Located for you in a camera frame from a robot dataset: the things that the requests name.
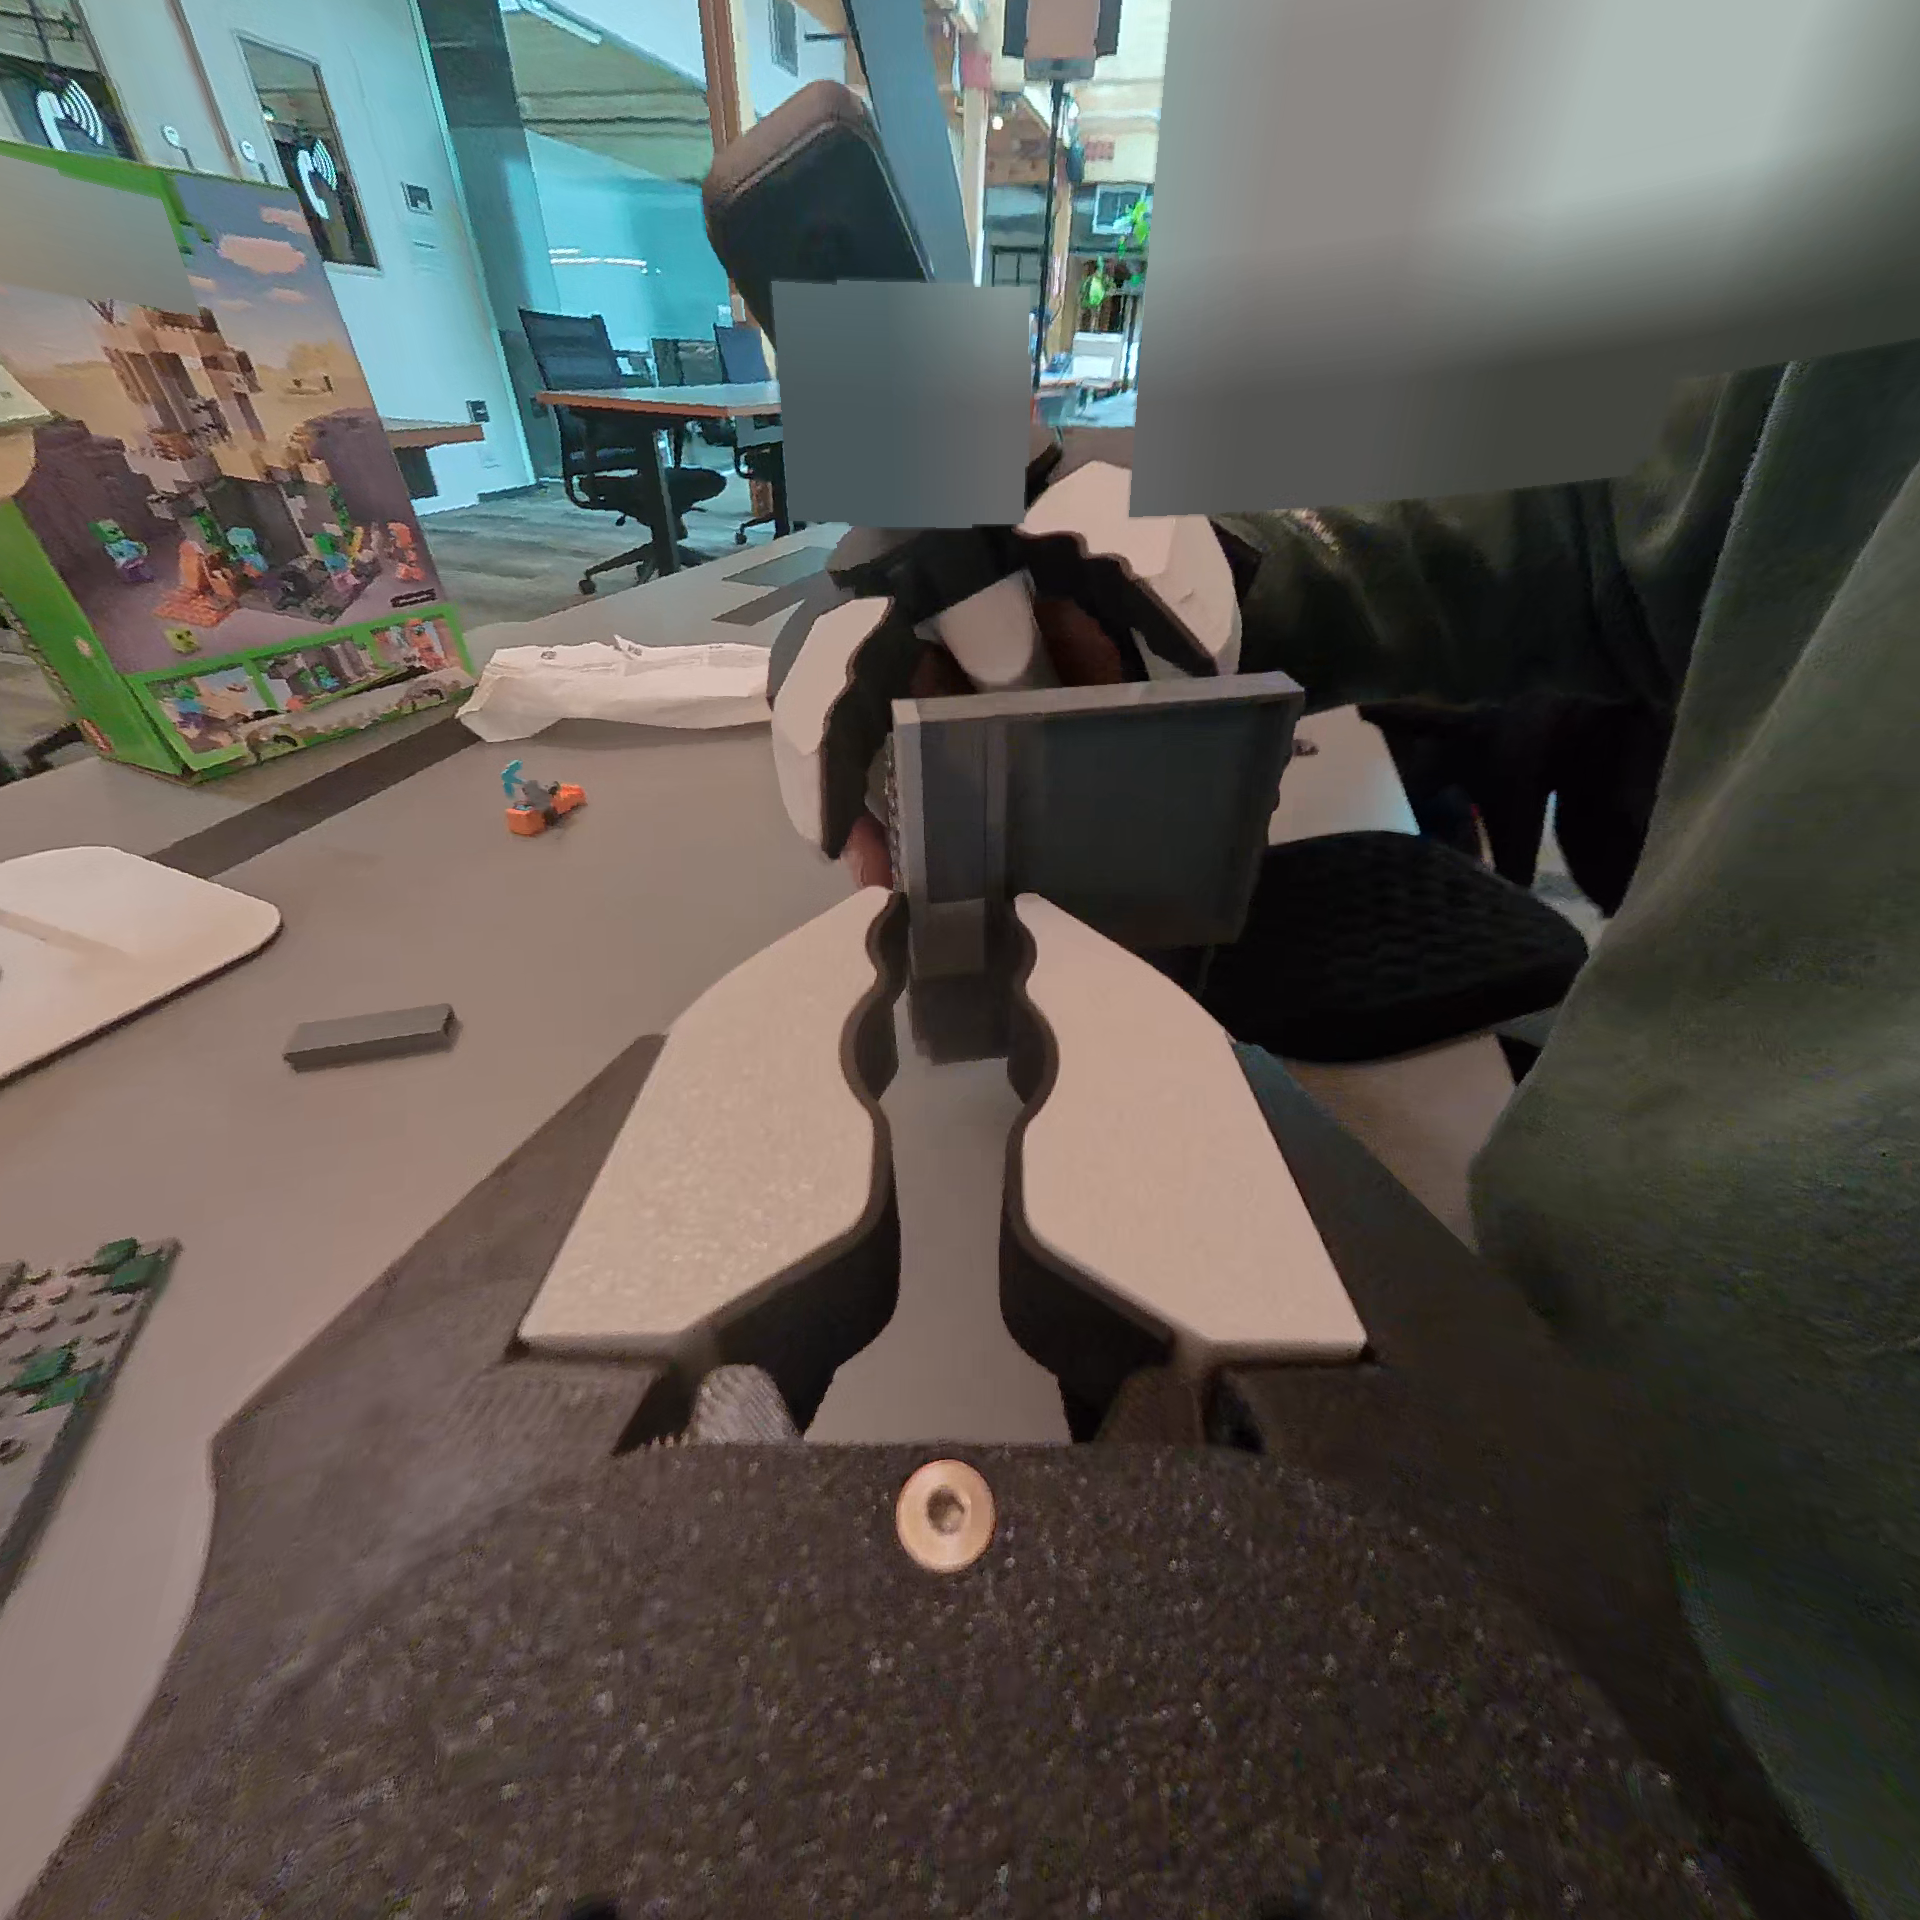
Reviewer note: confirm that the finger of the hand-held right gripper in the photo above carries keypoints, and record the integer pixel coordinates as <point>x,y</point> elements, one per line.
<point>1185,584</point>
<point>811,704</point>

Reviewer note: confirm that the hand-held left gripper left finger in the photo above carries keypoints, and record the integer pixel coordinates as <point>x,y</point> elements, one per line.
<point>721,1140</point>

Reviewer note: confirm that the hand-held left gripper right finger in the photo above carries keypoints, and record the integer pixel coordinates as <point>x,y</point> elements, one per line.
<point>1170,1155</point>

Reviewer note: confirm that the grey square plate piece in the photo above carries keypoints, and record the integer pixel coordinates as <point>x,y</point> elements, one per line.
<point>1140,810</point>

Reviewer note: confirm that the long grey toy brick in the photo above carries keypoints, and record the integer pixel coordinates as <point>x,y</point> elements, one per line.
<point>368,1038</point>

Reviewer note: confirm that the grey desk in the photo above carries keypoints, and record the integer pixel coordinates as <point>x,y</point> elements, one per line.
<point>451,901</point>

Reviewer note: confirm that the person's right hand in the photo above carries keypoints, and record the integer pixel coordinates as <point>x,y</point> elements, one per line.
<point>1088,638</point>

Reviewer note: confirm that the white plastic bag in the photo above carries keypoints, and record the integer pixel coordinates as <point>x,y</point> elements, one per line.
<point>614,690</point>

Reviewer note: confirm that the orange toy minifigure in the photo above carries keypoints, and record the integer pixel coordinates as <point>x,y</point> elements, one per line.
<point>537,810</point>

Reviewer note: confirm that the wooden top background table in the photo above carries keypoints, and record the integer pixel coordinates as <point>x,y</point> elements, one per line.
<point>674,399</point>

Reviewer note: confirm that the black background office chair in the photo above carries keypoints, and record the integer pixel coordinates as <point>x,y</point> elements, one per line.
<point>609,404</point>

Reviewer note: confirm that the dark high-back chair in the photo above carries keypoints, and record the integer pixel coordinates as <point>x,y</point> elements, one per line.
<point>802,181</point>

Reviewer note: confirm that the phone on tripod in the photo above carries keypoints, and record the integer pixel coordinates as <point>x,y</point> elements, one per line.
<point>1065,71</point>

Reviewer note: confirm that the green toy box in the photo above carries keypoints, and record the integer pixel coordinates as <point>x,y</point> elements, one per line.
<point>224,525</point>

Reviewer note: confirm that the grey studded baseplate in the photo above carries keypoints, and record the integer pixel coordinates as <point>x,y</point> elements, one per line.
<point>61,1381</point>

